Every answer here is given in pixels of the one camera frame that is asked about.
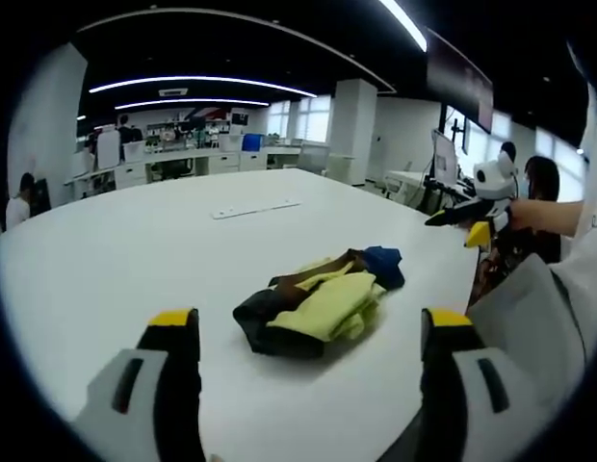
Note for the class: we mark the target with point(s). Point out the ceiling air vent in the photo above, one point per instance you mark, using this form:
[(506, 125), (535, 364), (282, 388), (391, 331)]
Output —
[(173, 91)]

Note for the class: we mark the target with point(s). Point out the yellow brown blue garment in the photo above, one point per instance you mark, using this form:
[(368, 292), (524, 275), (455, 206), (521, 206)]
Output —
[(322, 303)]

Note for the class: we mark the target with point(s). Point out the black office chair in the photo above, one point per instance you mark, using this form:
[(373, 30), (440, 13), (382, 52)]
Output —
[(41, 195)]

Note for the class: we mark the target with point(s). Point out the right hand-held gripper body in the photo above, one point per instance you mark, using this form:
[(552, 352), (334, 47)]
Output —
[(493, 185)]

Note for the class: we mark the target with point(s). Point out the blue storage bin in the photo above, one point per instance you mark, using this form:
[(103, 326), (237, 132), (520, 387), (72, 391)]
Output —
[(252, 142)]

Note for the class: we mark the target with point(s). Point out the white square pillar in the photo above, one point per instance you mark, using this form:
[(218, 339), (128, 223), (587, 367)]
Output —
[(351, 130)]

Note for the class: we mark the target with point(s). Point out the long ceiling light strip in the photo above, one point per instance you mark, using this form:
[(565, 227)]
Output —
[(202, 81)]

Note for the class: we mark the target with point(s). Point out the hanging dark display screen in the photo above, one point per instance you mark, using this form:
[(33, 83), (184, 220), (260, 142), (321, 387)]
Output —
[(459, 77)]

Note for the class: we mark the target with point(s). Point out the computer monitor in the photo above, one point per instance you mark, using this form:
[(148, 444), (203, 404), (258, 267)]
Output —
[(444, 159)]

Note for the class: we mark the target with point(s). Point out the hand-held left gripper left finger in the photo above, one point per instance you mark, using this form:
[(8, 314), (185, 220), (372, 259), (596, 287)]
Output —
[(149, 385)]

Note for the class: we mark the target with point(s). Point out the bright ceiling light strip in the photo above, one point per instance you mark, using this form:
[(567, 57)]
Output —
[(407, 24)]

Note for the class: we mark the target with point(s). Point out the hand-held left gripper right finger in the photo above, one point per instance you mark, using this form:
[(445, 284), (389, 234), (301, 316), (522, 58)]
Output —
[(464, 385)]

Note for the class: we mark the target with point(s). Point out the white office desk row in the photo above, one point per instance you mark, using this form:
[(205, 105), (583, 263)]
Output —
[(173, 166)]

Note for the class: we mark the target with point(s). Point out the white board panel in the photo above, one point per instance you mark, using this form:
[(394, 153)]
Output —
[(108, 149)]

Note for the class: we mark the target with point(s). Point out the short ceiling light strip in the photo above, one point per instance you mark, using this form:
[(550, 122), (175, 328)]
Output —
[(192, 102)]

